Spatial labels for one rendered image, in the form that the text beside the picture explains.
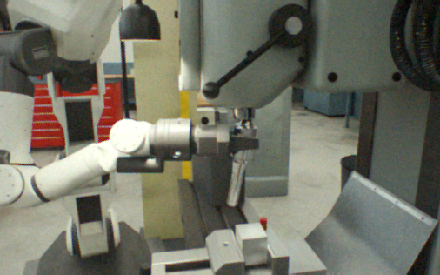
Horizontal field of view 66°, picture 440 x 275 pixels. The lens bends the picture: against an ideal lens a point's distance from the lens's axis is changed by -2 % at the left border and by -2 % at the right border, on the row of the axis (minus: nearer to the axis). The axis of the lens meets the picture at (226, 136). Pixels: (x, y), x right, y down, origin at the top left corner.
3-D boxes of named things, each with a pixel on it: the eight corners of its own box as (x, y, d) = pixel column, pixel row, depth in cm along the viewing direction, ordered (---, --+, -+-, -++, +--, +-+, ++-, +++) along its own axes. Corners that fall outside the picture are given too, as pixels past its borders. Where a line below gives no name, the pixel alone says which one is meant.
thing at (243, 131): (230, 122, 72) (226, 149, 74) (243, 129, 69) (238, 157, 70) (249, 123, 75) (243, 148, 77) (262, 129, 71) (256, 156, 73)
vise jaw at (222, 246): (214, 282, 64) (214, 264, 63) (205, 247, 75) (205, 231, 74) (245, 278, 65) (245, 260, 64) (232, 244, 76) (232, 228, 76)
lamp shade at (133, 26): (115, 41, 62) (112, 4, 60) (152, 41, 66) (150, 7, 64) (126, 39, 56) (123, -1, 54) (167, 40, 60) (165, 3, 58)
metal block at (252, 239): (242, 266, 68) (242, 239, 66) (235, 250, 73) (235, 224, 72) (266, 263, 69) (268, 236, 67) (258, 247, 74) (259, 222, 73)
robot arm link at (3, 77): (-35, 93, 70) (-28, 30, 71) (2, 102, 78) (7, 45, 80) (10, 90, 67) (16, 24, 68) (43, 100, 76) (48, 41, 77)
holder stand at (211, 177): (211, 207, 111) (210, 148, 106) (192, 184, 131) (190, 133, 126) (245, 201, 115) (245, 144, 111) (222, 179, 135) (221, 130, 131)
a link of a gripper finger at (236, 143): (258, 150, 71) (228, 150, 71) (258, 135, 70) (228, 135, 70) (259, 152, 69) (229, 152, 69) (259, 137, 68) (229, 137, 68)
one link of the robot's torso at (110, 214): (70, 238, 151) (67, 211, 148) (116, 230, 158) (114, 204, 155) (69, 264, 133) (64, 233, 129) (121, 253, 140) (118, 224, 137)
